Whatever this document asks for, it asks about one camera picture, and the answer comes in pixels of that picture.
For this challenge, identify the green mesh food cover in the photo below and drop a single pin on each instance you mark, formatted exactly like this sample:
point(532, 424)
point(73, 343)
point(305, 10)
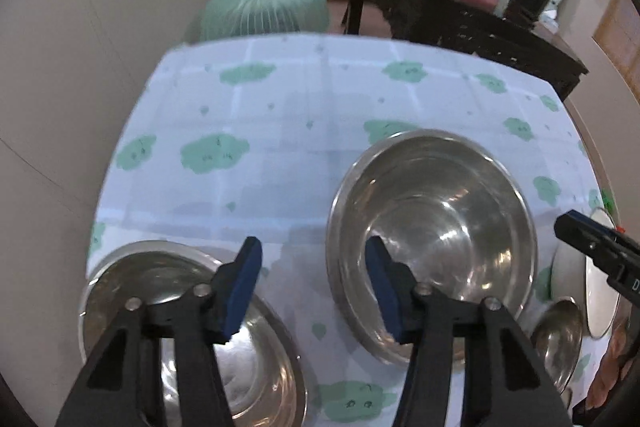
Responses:
point(265, 9)

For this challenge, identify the dark carved wooden table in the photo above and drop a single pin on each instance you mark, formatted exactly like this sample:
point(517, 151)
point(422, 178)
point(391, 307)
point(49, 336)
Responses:
point(450, 17)

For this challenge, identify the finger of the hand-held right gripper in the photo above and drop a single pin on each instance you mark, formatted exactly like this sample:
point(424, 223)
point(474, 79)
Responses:
point(590, 237)

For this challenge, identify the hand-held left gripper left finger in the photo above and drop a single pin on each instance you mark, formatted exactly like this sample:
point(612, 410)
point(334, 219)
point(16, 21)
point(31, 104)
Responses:
point(244, 292)

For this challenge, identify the small stainless steel bowl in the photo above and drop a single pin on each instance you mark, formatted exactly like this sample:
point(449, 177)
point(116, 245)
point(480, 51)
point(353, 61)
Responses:
point(557, 347)

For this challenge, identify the white tissue pack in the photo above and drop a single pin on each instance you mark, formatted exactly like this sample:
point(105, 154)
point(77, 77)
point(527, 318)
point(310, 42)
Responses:
point(550, 19)

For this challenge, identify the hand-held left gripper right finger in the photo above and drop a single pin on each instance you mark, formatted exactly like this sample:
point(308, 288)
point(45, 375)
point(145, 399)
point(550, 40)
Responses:
point(382, 294)

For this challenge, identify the cloud print tablecloth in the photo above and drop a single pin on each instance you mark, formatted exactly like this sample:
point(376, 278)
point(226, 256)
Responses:
point(300, 132)

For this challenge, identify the large stainless steel bowl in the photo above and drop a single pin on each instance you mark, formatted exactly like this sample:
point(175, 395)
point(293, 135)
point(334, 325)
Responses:
point(260, 367)
point(435, 232)

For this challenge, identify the white enamel bowl floral print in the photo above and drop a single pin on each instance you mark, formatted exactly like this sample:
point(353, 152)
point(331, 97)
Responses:
point(575, 277)

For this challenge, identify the person's right hand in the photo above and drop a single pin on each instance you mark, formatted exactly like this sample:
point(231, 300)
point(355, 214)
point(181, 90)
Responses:
point(611, 372)

